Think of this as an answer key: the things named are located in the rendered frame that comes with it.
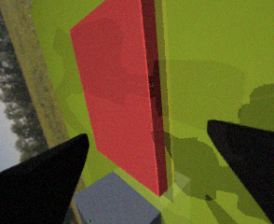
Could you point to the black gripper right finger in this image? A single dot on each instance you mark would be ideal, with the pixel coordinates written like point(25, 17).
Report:
point(250, 154)

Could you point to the red lid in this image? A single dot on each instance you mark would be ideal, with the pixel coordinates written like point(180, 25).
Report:
point(116, 52)

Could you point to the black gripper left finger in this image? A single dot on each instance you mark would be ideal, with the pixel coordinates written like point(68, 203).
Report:
point(39, 190)

